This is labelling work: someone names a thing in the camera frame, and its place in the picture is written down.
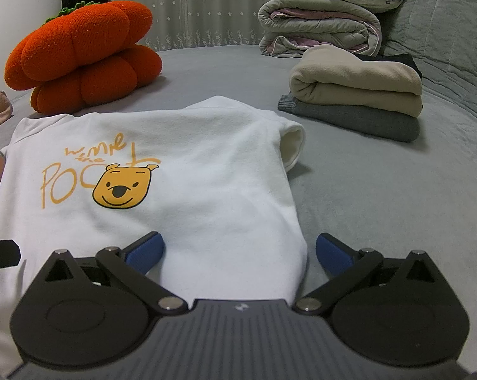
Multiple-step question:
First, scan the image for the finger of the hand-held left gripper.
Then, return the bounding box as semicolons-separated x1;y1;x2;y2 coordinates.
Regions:
0;238;22;272

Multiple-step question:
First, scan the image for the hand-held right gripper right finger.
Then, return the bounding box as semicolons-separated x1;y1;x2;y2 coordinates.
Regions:
294;233;439;315

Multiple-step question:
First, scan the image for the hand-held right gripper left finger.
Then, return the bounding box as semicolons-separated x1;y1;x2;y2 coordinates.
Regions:
38;231;189;315

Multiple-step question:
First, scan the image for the folded grey purple duvet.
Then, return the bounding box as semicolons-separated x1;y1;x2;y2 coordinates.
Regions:
259;0;403;58

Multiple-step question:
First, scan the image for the folded beige fleece garment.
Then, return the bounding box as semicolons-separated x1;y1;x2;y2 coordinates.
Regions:
289;43;423;117

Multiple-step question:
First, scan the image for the folded grey knit sweater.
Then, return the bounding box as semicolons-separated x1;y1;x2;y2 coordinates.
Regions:
277;94;420;143

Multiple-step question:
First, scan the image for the grey star pattern curtain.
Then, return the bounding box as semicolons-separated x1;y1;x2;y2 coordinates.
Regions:
104;0;298;52

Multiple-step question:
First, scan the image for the folded black garment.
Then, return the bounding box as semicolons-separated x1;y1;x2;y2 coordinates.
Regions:
357;53;423;80

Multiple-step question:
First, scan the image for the orange pumpkin plush pillow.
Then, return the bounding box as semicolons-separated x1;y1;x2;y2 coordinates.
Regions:
4;1;164;115

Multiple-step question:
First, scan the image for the white bear print sweatshirt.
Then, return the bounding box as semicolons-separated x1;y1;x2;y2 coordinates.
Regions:
0;96;310;365

